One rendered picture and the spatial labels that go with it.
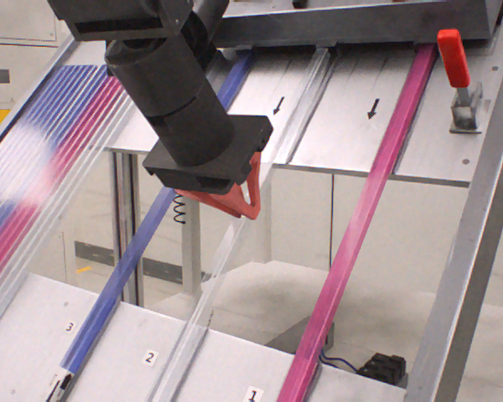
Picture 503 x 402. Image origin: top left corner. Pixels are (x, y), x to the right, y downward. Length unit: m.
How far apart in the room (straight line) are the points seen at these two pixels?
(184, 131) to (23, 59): 1.44
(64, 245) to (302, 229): 1.09
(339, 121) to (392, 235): 1.84
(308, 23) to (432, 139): 0.20
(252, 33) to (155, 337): 0.36
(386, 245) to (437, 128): 1.89
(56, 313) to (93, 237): 2.96
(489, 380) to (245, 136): 0.63
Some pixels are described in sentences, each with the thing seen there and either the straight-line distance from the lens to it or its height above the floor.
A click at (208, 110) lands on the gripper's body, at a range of 0.44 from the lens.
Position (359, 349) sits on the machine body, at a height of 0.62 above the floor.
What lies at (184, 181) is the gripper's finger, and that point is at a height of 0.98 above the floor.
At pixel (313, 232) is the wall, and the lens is 2.56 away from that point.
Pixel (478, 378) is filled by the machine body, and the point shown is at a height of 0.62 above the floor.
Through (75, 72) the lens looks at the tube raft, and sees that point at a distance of 0.90.
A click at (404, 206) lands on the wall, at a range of 2.36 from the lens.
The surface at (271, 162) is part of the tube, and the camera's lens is 0.56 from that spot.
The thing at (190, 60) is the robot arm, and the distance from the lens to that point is 0.43.
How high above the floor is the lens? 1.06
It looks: 13 degrees down
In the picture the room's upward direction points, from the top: straight up
